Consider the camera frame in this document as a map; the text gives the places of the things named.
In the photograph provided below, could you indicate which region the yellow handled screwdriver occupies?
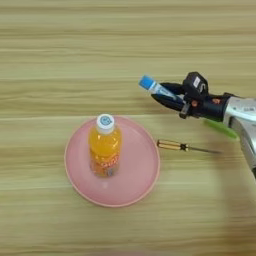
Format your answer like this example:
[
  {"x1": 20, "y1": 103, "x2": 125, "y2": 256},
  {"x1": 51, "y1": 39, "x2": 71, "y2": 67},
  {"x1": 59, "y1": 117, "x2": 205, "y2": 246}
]
[{"x1": 156, "y1": 139, "x2": 223, "y2": 155}]

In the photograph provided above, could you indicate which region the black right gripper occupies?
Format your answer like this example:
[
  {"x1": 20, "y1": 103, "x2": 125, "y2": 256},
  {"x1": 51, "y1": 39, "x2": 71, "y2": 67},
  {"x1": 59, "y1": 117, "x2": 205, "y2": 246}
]
[{"x1": 150, "y1": 81, "x2": 234, "y2": 121}]

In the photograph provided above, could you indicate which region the blue cylindrical tube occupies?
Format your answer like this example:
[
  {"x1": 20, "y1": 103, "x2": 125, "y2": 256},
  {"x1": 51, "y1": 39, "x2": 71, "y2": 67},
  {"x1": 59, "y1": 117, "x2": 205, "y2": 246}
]
[{"x1": 138, "y1": 75, "x2": 178, "y2": 101}]

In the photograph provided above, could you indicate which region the green flat plastic piece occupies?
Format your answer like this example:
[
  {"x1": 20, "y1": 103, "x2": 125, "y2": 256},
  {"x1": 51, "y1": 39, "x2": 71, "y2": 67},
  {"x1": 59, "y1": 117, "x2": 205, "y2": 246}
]
[{"x1": 203, "y1": 118, "x2": 240, "y2": 140}]

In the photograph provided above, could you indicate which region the orange juice bottle white cap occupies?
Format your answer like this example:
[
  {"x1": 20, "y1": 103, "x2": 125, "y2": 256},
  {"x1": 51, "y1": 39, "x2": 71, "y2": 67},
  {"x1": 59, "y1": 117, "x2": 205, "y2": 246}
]
[{"x1": 87, "y1": 113, "x2": 123, "y2": 179}]

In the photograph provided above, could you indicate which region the pink round plate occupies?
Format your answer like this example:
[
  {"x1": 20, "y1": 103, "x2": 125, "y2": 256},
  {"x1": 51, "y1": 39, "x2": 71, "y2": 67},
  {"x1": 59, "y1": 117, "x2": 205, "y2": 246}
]
[{"x1": 64, "y1": 115, "x2": 161, "y2": 208}]

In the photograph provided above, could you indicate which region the black box white label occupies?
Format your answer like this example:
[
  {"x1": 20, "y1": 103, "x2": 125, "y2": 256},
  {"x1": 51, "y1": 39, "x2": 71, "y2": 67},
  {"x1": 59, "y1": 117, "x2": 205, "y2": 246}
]
[{"x1": 182, "y1": 71, "x2": 210, "y2": 101}]

